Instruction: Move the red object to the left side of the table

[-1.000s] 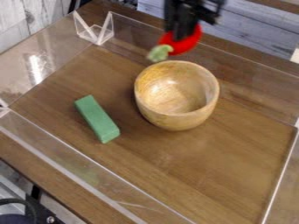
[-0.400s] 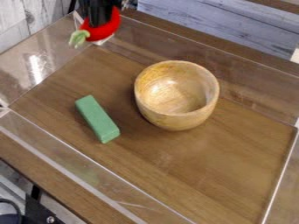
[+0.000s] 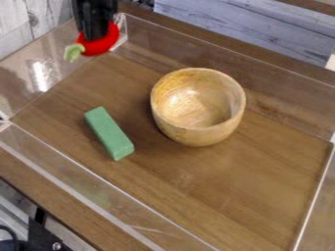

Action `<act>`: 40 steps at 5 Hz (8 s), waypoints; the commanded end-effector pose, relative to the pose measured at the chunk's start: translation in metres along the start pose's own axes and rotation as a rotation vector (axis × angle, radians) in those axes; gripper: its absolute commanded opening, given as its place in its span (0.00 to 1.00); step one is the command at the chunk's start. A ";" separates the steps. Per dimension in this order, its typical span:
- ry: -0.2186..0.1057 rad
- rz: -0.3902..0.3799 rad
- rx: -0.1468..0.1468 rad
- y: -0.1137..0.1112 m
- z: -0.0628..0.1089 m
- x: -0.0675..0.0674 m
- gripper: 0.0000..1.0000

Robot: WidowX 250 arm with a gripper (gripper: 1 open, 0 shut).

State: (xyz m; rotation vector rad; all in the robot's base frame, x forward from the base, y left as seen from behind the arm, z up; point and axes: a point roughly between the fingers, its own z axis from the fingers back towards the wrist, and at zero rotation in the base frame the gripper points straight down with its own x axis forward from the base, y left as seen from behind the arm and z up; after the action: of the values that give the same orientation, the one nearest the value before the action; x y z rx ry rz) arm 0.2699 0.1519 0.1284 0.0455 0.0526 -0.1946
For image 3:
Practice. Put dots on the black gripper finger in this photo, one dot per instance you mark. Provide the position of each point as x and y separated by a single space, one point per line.
97 12
77 13

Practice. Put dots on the red plush strawberry toy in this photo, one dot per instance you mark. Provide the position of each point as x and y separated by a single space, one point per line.
74 50

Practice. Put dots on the wooden bowl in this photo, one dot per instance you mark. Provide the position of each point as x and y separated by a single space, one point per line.
197 104

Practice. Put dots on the green rectangular block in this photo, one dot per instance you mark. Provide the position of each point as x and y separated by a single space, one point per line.
110 135

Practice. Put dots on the clear acrylic corner bracket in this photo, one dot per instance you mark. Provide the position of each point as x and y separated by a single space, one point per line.
120 29

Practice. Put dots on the clear acrylic tray wall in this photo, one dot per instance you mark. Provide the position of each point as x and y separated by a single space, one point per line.
237 196

